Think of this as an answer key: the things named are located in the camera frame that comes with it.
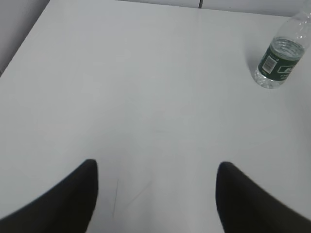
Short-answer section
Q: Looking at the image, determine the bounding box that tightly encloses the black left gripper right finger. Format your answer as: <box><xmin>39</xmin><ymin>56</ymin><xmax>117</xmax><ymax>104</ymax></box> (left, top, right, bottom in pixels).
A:
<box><xmin>215</xmin><ymin>162</ymin><xmax>311</xmax><ymax>233</ymax></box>

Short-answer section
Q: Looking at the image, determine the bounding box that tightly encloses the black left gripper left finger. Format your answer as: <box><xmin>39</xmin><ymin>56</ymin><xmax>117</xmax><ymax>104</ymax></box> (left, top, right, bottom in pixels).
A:
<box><xmin>0</xmin><ymin>159</ymin><xmax>98</xmax><ymax>233</ymax></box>

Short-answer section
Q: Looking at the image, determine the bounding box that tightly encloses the clear green-label water bottle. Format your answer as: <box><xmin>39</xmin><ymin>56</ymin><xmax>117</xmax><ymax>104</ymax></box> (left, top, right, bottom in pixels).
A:
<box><xmin>253</xmin><ymin>0</ymin><xmax>311</xmax><ymax>89</ymax></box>

